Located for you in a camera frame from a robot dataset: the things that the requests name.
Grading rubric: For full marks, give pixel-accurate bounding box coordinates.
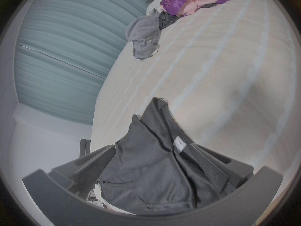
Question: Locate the black shiny garment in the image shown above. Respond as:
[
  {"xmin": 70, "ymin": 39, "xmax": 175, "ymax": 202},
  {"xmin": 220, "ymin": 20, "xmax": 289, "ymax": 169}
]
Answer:
[{"xmin": 159, "ymin": 11, "xmax": 183, "ymax": 30}]

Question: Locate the black T-shirt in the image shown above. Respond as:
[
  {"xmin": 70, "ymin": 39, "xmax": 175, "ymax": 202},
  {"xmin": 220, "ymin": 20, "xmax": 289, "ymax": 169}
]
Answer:
[{"xmin": 96, "ymin": 97, "xmax": 227, "ymax": 216}]

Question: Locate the white printed pillow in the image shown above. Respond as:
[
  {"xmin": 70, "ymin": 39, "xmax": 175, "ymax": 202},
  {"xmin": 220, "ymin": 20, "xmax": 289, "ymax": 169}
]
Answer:
[{"xmin": 146, "ymin": 0, "xmax": 179, "ymax": 16}]

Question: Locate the pink garment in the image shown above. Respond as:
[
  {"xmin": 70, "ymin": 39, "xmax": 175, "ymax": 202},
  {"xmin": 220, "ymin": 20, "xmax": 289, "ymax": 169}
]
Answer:
[{"xmin": 176, "ymin": 0, "xmax": 226, "ymax": 17}]

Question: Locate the purple garment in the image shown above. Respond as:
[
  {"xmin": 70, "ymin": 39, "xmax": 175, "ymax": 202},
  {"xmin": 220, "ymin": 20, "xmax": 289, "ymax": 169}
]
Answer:
[{"xmin": 160, "ymin": 0, "xmax": 263, "ymax": 16}]

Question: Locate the blue-green curtain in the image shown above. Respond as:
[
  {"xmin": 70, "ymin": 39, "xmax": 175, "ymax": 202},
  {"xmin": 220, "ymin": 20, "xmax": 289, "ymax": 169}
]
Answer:
[
  {"xmin": 18, "ymin": 0, "xmax": 156, "ymax": 80},
  {"xmin": 14, "ymin": 46, "xmax": 106, "ymax": 126}
]

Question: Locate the bed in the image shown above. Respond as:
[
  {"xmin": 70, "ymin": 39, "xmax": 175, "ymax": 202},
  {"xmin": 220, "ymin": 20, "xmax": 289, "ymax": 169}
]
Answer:
[{"xmin": 90, "ymin": 0, "xmax": 301, "ymax": 216}]

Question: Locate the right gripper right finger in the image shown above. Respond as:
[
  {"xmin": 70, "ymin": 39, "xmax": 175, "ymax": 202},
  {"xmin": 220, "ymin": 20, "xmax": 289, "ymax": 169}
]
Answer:
[{"xmin": 189, "ymin": 143, "xmax": 254, "ymax": 195}]

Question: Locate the black chest of drawers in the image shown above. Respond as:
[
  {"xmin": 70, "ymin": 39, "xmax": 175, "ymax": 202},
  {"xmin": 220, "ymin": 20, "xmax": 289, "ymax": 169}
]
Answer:
[{"xmin": 80, "ymin": 139, "xmax": 92, "ymax": 159}]

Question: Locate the grey garment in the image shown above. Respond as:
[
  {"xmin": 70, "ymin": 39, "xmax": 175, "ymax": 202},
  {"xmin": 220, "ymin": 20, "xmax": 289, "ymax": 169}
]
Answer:
[{"xmin": 125, "ymin": 8, "xmax": 162, "ymax": 60}]

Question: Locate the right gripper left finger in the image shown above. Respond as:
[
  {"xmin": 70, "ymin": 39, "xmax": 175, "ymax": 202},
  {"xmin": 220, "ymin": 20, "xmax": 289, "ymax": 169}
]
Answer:
[{"xmin": 48, "ymin": 144, "xmax": 116, "ymax": 196}]

